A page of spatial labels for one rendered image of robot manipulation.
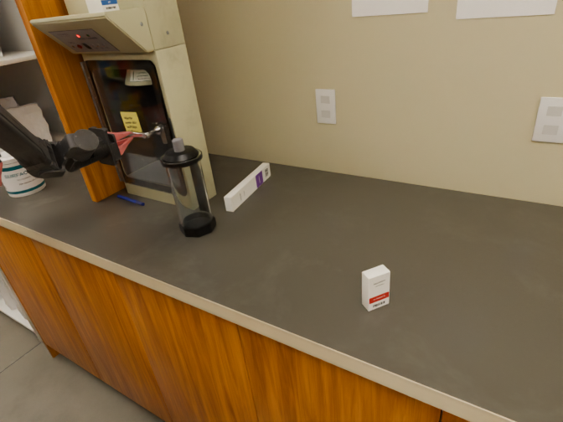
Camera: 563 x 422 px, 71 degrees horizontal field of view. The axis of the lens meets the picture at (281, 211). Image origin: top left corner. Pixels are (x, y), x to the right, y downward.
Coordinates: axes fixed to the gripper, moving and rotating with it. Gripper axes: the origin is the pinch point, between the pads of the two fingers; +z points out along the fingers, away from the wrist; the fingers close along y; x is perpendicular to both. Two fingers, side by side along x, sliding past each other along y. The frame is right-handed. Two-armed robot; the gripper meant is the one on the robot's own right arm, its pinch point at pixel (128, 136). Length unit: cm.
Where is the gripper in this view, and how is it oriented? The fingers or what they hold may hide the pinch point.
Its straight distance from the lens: 121.8
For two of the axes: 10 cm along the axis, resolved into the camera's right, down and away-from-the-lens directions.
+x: -8.5, -1.8, 4.9
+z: 5.1, -4.7, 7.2
